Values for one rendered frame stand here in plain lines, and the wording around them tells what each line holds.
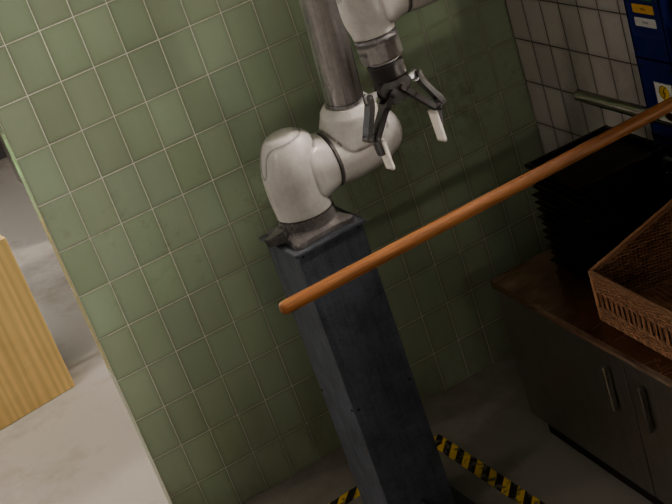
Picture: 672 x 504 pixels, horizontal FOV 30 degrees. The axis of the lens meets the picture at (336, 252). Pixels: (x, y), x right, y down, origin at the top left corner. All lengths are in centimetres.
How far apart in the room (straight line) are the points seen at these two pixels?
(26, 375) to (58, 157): 179
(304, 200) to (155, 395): 98
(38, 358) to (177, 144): 177
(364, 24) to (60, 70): 128
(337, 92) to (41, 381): 245
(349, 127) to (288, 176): 20
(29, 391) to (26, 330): 26
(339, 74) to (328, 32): 12
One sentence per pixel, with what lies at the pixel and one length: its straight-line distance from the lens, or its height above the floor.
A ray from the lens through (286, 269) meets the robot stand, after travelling 334.
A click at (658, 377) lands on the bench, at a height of 56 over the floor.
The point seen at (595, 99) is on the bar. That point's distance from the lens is 313.
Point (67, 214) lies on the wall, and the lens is 365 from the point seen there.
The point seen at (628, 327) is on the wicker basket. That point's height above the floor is 61.
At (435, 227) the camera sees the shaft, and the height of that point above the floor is 120.
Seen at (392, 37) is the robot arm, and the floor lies 160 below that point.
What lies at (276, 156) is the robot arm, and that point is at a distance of 318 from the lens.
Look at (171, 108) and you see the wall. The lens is 367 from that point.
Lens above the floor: 230
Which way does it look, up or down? 24 degrees down
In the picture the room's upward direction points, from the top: 19 degrees counter-clockwise
